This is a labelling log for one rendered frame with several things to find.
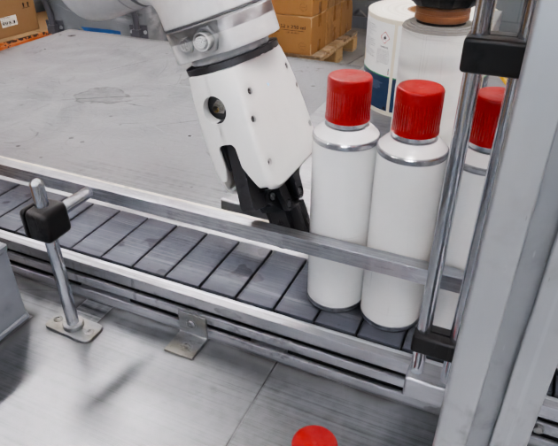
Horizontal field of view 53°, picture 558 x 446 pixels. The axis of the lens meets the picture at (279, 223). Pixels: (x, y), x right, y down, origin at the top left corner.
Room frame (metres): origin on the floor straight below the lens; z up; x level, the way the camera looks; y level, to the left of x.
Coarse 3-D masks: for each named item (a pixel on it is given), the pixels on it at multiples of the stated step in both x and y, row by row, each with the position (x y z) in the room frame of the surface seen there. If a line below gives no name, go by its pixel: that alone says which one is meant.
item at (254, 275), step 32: (0, 192) 0.59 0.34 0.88; (0, 224) 0.52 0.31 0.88; (96, 224) 0.52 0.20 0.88; (128, 224) 0.52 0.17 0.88; (160, 224) 0.52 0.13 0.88; (96, 256) 0.46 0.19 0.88; (128, 256) 0.46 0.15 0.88; (160, 256) 0.46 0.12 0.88; (192, 256) 0.46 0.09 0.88; (224, 256) 0.46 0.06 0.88; (256, 256) 0.46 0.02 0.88; (288, 256) 0.46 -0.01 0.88; (224, 288) 0.40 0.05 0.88; (256, 288) 0.40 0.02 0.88; (288, 288) 0.41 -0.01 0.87; (320, 320) 0.36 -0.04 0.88; (352, 320) 0.36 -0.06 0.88
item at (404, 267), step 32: (0, 160) 0.51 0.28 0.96; (96, 192) 0.45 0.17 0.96; (128, 192) 0.44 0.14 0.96; (192, 224) 0.41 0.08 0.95; (224, 224) 0.40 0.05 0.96; (256, 224) 0.39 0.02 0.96; (320, 256) 0.36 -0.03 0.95; (352, 256) 0.35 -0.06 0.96; (384, 256) 0.34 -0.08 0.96; (448, 288) 0.32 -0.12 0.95
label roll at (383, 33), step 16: (384, 0) 0.98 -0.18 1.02; (400, 0) 0.98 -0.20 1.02; (368, 16) 0.91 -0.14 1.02; (384, 16) 0.87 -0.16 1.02; (400, 16) 0.87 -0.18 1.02; (368, 32) 0.90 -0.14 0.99; (384, 32) 0.85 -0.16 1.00; (400, 32) 0.83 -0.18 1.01; (368, 48) 0.89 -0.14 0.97; (384, 48) 0.85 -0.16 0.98; (368, 64) 0.88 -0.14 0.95; (384, 64) 0.85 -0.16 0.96; (384, 80) 0.84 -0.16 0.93; (384, 96) 0.84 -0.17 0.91; (384, 112) 0.84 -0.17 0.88
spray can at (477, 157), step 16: (480, 96) 0.35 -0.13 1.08; (496, 96) 0.35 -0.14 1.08; (480, 112) 0.35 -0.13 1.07; (496, 112) 0.34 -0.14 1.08; (480, 128) 0.35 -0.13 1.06; (480, 144) 0.34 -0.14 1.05; (480, 160) 0.34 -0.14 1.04; (464, 176) 0.34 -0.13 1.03; (480, 176) 0.33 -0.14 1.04; (464, 192) 0.34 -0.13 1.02; (480, 192) 0.33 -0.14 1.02; (464, 208) 0.34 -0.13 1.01; (464, 224) 0.34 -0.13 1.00; (464, 240) 0.33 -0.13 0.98; (448, 256) 0.34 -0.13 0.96; (464, 256) 0.33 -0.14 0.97; (448, 304) 0.34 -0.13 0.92; (448, 320) 0.33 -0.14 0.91
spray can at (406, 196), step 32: (416, 96) 0.36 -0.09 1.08; (416, 128) 0.36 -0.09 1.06; (384, 160) 0.36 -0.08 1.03; (416, 160) 0.35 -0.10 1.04; (384, 192) 0.36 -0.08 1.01; (416, 192) 0.35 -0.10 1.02; (384, 224) 0.35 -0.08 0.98; (416, 224) 0.35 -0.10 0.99; (416, 256) 0.35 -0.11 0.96; (384, 288) 0.35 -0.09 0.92; (416, 288) 0.35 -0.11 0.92; (384, 320) 0.35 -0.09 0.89; (416, 320) 0.36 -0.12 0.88
